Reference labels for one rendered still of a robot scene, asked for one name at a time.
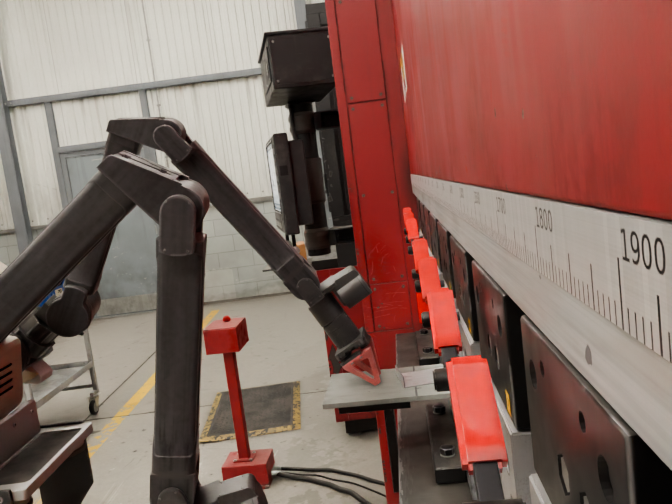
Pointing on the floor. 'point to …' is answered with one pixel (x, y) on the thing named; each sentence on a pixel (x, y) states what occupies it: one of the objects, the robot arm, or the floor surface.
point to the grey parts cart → (62, 375)
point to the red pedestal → (219, 334)
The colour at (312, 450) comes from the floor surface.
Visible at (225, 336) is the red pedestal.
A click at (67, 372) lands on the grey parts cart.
